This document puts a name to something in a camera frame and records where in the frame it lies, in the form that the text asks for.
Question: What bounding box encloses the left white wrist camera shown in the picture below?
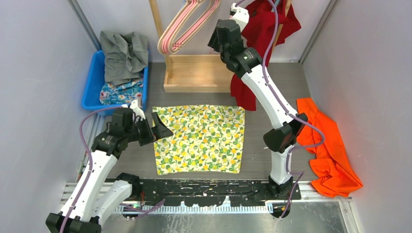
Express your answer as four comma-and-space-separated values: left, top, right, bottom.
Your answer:
121, 99, 146, 121

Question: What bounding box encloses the slotted cable duct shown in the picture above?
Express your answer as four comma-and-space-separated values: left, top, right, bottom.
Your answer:
114, 203, 274, 215

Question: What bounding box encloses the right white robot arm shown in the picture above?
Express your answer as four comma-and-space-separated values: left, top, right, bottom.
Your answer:
208, 19, 308, 200

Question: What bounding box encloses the grey-blue hanger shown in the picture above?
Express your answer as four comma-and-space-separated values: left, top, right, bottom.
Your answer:
271, 0, 281, 12

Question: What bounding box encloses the yellow floral garment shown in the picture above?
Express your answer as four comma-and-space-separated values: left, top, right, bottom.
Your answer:
152, 104, 245, 175

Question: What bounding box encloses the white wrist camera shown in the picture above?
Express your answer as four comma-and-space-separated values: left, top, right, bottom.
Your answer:
121, 99, 146, 121
229, 3, 249, 32

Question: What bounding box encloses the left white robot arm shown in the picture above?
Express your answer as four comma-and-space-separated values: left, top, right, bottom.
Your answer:
46, 105, 173, 233

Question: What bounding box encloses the beige hanger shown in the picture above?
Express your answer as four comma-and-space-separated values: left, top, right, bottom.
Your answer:
157, 0, 210, 55

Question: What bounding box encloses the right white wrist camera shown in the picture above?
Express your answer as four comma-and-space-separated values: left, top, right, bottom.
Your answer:
229, 3, 249, 32

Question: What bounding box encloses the grey garment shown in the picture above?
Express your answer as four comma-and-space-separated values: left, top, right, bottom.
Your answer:
100, 31, 149, 86

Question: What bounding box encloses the wooden clothes rack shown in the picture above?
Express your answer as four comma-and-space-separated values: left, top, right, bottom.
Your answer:
148, 0, 293, 94

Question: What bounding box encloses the blue floral garment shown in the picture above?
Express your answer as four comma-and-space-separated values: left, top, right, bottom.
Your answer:
99, 78, 143, 105

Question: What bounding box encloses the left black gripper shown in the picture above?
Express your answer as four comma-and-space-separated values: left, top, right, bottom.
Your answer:
124, 112, 172, 146

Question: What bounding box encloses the orange garment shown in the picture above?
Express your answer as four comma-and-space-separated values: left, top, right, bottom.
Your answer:
296, 98, 363, 198

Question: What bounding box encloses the pink hanger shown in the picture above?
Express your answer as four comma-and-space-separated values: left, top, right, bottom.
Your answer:
161, 0, 223, 54

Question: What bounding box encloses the red skirt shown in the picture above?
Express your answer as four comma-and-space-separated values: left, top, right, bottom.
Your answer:
230, 0, 301, 111

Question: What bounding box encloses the blue plastic bin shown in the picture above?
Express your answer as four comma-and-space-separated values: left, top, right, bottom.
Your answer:
81, 50, 149, 116

